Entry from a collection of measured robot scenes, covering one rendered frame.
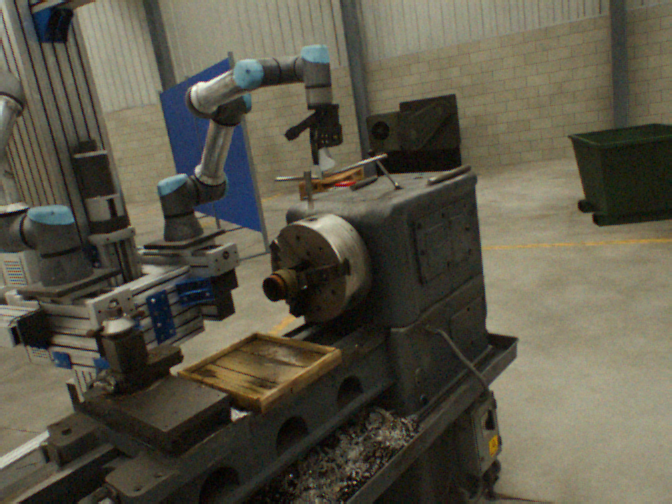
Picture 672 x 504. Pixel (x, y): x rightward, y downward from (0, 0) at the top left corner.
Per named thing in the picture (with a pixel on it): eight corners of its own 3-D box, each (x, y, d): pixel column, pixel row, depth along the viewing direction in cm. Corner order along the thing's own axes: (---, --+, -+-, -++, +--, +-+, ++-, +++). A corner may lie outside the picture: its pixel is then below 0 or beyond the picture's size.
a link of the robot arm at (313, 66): (314, 46, 155) (335, 43, 149) (318, 87, 159) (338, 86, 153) (292, 47, 151) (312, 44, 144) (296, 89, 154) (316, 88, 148)
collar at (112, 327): (125, 320, 138) (122, 309, 137) (141, 324, 132) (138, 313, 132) (94, 332, 132) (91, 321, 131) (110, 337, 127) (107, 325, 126)
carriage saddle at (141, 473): (146, 391, 156) (141, 372, 154) (254, 435, 125) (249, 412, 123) (37, 448, 135) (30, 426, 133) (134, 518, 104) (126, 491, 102)
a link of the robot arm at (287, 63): (260, 58, 157) (283, 55, 149) (291, 56, 164) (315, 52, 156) (263, 87, 159) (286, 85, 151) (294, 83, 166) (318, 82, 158)
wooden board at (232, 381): (258, 341, 178) (256, 330, 177) (343, 361, 154) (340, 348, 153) (179, 384, 157) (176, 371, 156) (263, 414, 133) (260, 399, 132)
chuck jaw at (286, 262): (303, 267, 172) (281, 237, 175) (310, 258, 169) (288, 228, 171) (277, 278, 164) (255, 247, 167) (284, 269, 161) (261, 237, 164)
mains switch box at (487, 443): (485, 480, 226) (465, 291, 206) (526, 494, 215) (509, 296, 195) (442, 534, 202) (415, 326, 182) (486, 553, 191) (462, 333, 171)
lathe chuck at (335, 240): (295, 301, 189) (285, 211, 179) (368, 321, 169) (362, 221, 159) (276, 310, 182) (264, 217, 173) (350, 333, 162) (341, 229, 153)
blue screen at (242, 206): (166, 225, 1016) (135, 93, 958) (209, 216, 1050) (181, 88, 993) (238, 262, 657) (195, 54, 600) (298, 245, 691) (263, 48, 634)
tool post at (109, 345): (137, 357, 140) (127, 320, 137) (153, 362, 135) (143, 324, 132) (109, 370, 134) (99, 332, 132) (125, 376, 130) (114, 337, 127)
